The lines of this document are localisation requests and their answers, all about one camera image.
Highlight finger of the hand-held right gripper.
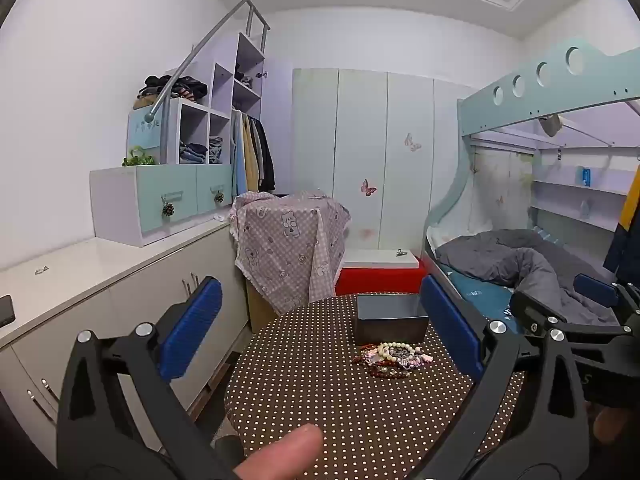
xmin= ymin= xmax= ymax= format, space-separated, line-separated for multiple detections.
xmin=574 ymin=274 xmax=640 ymax=313
xmin=509 ymin=290 xmax=640 ymax=342

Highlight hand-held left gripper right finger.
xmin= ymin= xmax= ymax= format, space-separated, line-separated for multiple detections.
xmin=415 ymin=275 xmax=587 ymax=480

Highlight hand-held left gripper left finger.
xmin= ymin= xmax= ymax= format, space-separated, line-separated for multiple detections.
xmin=55 ymin=276 xmax=236 ymax=480

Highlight cream white beaded bracelet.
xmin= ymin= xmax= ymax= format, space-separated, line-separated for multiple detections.
xmin=375 ymin=342 xmax=419 ymax=361

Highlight dark grey rectangular box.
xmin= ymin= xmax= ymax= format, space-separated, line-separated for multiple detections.
xmin=354 ymin=294 xmax=431 ymax=347

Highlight pile of bead bracelets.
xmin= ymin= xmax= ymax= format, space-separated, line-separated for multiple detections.
xmin=356 ymin=342 xmax=434 ymax=380

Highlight person's right hand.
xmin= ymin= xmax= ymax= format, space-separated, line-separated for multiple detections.
xmin=594 ymin=405 xmax=640 ymax=447

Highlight person's left hand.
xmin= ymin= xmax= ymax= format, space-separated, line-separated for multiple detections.
xmin=234 ymin=424 xmax=324 ymax=480

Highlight teal bed sheet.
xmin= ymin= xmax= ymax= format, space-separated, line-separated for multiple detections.
xmin=446 ymin=269 xmax=522 ymax=327

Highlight grey duvet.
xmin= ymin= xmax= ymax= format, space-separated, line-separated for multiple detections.
xmin=435 ymin=229 xmax=622 ymax=326

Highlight dark and yellow hanging garment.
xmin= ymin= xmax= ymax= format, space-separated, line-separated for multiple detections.
xmin=602 ymin=165 xmax=640 ymax=283

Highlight brown box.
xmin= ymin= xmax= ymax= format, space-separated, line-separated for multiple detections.
xmin=245 ymin=270 xmax=281 ymax=334

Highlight white low cabinet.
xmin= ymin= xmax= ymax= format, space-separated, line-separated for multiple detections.
xmin=0 ymin=219 xmax=251 ymax=467

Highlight red storage bench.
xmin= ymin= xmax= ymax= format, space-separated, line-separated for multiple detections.
xmin=334 ymin=255 xmax=429 ymax=297

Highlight white board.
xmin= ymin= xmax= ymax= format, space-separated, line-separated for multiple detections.
xmin=342 ymin=249 xmax=420 ymax=271

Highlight pink bear print cloth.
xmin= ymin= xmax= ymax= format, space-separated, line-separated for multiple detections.
xmin=229 ymin=190 xmax=352 ymax=317

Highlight teal drawer step cabinet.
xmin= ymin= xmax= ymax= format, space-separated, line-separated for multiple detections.
xmin=90 ymin=162 xmax=236 ymax=248

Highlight round polka-dot table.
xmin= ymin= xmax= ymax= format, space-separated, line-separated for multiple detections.
xmin=224 ymin=294 xmax=526 ymax=480

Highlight light blue hanging shirt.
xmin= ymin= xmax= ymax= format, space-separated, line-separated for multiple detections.
xmin=231 ymin=110 xmax=249 ymax=196

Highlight folded dark jeans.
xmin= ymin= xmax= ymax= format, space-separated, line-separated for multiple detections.
xmin=179 ymin=142 xmax=208 ymax=164

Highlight green artificial plant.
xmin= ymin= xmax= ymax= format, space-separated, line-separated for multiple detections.
xmin=122 ymin=146 xmax=157 ymax=167

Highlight yellow hanging coat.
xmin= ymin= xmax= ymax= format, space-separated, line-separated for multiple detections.
xmin=243 ymin=112 xmax=264 ymax=194

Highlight black hanging jacket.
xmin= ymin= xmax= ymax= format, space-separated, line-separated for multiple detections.
xmin=255 ymin=117 xmax=276 ymax=192

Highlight white cubby shelf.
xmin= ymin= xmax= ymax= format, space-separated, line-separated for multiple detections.
xmin=127 ymin=32 xmax=266 ymax=167

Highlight pale white wardrobe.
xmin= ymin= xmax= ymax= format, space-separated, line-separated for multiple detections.
xmin=292 ymin=67 xmax=482 ymax=262

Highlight heap of dark clothes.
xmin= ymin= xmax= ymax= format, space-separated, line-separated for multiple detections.
xmin=138 ymin=74 xmax=209 ymax=102

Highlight grey metal handrail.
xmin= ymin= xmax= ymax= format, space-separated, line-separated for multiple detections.
xmin=150 ymin=0 xmax=271 ymax=122

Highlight teal bunk bed frame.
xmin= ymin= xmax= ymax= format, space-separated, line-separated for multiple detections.
xmin=422 ymin=35 xmax=640 ymax=331

